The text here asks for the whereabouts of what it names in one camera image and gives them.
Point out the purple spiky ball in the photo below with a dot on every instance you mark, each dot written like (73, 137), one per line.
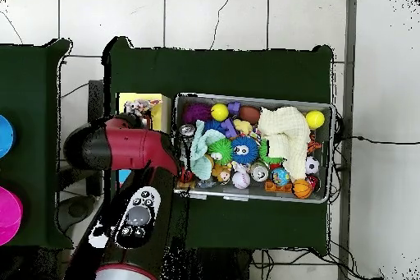
(197, 112)

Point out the yellow ball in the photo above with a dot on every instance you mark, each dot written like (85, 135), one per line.
(220, 112)
(315, 119)

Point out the dark green table cloth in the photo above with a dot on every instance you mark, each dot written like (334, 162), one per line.
(32, 96)
(229, 73)

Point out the white baseball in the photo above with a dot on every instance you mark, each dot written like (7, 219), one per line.
(241, 179)

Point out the wooden box with three holes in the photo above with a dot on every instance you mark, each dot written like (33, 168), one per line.
(162, 117)

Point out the grey stand base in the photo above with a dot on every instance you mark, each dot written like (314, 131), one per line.
(77, 209)

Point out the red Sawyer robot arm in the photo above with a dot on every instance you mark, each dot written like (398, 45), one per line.
(131, 152)

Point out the small soccer ball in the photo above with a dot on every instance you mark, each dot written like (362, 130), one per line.
(312, 165)

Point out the orange toy basketball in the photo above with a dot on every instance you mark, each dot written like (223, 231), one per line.
(302, 188)

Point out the blue round bowl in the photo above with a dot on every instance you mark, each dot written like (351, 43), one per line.
(5, 137)

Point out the blue puffer ball with eyes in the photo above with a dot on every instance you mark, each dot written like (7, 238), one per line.
(251, 145)

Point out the magenta round bowl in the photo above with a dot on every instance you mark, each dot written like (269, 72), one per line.
(8, 214)

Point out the cream knitted cloth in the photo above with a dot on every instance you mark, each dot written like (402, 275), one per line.
(285, 129)

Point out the green spiky puffer ball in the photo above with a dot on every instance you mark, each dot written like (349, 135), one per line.
(221, 148)

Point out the light teal cloth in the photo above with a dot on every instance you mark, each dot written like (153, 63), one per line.
(198, 158)

